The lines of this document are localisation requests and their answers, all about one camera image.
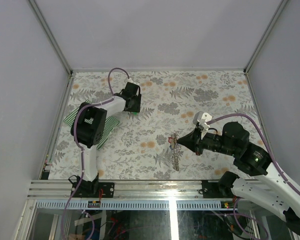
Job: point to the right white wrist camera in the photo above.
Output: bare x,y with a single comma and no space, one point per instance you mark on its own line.
200,121

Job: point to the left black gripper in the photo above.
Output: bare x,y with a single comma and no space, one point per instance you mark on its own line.
136,108

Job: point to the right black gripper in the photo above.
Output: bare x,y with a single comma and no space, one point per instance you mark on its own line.
193,141

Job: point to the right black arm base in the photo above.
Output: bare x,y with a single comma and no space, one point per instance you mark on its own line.
219,189

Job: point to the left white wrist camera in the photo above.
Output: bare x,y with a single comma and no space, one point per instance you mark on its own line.
131,81

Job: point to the right aluminium frame post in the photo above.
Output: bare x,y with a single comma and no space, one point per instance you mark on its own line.
272,23

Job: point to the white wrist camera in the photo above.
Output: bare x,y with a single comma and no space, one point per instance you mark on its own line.
131,81
200,121

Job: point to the metal key ring disc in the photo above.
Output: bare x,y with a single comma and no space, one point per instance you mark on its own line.
176,152

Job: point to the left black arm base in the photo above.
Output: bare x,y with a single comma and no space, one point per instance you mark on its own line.
91,189

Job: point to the aluminium front rail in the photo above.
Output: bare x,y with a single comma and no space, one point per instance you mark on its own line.
123,189

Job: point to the left aluminium frame post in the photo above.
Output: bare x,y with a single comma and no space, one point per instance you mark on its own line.
50,36

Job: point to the green striped cloth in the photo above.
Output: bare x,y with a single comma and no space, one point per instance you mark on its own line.
110,125

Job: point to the aluminium frame post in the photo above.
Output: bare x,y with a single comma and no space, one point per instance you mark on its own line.
272,23
50,36

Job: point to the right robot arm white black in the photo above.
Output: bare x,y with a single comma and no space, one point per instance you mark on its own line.
254,161

